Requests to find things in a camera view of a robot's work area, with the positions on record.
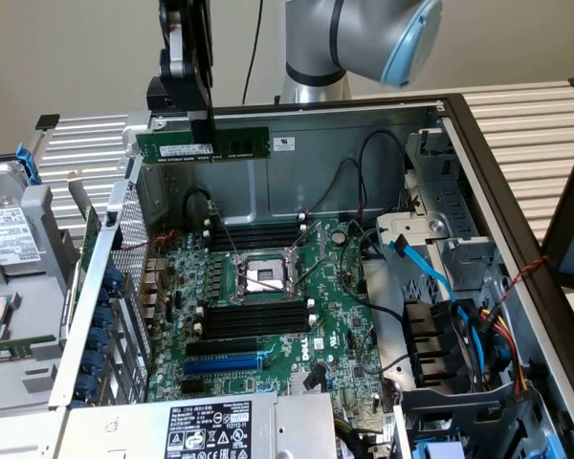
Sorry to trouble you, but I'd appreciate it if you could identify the blue card retention clip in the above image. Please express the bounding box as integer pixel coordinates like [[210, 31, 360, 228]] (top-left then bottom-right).
[[88, 327, 111, 353], [83, 351, 106, 377], [104, 267, 125, 293], [93, 305, 116, 331], [76, 372, 99, 401]]

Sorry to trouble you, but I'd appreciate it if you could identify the black box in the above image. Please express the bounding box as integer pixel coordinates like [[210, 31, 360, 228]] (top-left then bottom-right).
[[145, 77, 172, 112]]

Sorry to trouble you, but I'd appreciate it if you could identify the open metal PC case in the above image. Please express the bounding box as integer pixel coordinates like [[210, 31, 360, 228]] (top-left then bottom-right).
[[50, 93, 574, 459]]

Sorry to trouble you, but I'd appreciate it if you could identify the green motherboard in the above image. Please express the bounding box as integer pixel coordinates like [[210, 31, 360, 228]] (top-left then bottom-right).
[[145, 217, 398, 412]]

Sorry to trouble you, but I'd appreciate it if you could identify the silver socket cover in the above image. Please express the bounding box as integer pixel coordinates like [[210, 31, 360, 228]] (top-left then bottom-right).
[[290, 220, 327, 288]]

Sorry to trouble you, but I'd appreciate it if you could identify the blue expansion slot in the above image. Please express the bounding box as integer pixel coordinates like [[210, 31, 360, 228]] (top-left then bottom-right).
[[182, 358, 260, 377]]

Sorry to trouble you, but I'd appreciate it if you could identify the dark framed panel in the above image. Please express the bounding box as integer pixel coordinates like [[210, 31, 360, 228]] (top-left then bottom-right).
[[540, 126, 574, 293]]

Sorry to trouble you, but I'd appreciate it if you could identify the grey parts rack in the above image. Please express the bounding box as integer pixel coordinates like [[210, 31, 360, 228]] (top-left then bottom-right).
[[0, 181, 80, 415]]

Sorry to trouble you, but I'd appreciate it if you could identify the thin metal locking lever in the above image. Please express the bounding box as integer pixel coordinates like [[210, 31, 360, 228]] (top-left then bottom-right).
[[210, 200, 244, 262], [238, 260, 326, 294]]

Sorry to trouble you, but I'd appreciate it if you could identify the green RAM stick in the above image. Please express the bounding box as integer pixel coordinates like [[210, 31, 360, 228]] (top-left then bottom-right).
[[136, 126, 273, 166], [0, 334, 58, 365]]

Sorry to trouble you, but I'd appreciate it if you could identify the silver power supply with label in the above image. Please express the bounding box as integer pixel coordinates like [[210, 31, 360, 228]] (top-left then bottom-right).
[[59, 391, 339, 459]]

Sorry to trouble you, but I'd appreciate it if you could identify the blue flat wire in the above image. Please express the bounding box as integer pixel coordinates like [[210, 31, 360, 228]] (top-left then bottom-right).
[[390, 232, 487, 383]]

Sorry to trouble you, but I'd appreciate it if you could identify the thin black cable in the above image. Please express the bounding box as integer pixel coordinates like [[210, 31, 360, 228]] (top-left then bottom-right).
[[241, 0, 264, 105]]

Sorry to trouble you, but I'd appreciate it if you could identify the blue plastic disk bracket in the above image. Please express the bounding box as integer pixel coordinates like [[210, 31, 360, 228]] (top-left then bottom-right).
[[14, 142, 42, 186]]

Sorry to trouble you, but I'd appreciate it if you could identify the thin black wire loop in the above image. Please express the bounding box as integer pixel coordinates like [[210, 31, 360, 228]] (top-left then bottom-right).
[[356, 130, 408, 216], [309, 157, 367, 216]]

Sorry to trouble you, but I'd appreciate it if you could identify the silver metal disk bay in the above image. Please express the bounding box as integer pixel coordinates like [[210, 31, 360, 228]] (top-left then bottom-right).
[[375, 128, 506, 297]]

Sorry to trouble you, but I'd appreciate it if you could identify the dark grey disk bay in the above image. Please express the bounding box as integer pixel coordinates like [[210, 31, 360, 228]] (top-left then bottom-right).
[[396, 377, 570, 459]]

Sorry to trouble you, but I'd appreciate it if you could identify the green graphics card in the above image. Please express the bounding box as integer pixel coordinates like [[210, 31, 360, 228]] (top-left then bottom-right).
[[64, 169, 104, 336]]

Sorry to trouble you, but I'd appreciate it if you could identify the red black twisted wire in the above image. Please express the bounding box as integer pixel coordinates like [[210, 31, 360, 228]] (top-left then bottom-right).
[[119, 229, 179, 310], [499, 255, 551, 307]]

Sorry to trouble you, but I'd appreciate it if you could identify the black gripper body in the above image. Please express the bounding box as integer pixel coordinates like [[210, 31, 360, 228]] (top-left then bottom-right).
[[157, 0, 216, 119]]

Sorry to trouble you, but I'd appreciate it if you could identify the thick black wire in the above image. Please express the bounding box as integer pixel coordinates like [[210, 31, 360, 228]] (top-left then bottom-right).
[[182, 187, 221, 230], [339, 222, 408, 321]]

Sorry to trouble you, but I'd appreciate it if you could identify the silver finned heat sink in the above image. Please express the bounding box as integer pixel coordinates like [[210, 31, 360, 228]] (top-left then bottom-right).
[[289, 370, 327, 397]]

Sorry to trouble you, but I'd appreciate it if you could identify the red yellow black wire bundle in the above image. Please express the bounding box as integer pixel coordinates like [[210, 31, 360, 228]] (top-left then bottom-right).
[[477, 308, 532, 398]]

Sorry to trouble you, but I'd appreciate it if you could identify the silver CPU socket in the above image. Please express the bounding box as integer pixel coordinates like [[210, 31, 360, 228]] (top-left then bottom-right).
[[229, 248, 307, 303]]

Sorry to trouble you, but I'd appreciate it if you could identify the long black expansion slot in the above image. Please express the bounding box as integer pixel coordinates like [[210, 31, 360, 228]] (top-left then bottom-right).
[[186, 338, 260, 359]]

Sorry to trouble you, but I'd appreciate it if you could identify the silver hard disk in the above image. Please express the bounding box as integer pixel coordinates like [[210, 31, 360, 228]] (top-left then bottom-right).
[[0, 160, 44, 276]]

